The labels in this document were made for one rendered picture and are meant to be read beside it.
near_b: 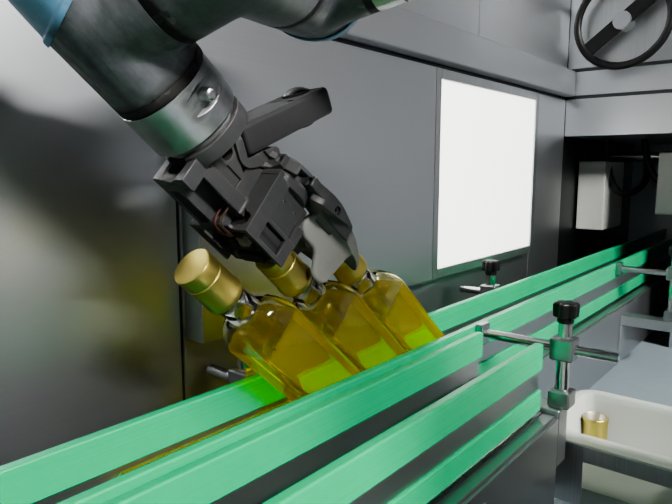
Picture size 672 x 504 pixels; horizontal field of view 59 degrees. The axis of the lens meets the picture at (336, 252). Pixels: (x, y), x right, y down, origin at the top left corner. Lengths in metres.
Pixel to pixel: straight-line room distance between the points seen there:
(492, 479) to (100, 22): 0.49
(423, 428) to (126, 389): 0.30
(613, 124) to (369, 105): 0.86
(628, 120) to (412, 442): 1.20
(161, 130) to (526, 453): 0.48
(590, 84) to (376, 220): 0.88
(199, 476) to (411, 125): 0.64
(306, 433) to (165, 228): 0.26
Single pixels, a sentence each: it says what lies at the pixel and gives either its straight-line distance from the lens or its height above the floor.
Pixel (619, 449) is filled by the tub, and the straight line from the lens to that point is 0.81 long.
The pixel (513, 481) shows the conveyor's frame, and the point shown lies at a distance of 0.67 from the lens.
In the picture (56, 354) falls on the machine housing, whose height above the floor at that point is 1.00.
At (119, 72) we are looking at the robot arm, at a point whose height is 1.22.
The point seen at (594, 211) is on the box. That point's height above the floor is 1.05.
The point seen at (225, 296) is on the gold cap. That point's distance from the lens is 0.48.
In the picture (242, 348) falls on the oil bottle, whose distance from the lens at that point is 0.52.
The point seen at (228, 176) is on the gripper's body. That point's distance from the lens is 0.48.
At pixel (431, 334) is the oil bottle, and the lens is 0.72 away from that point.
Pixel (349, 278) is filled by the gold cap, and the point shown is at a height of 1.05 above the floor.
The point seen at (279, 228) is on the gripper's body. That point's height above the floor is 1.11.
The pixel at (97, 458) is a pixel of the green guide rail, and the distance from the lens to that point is 0.51.
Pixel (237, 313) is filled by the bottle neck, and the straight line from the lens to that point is 0.50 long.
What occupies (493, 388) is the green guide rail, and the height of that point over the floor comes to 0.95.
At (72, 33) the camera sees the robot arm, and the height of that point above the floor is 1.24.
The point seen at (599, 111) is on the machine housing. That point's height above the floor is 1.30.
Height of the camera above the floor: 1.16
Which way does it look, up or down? 8 degrees down
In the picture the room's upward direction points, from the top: straight up
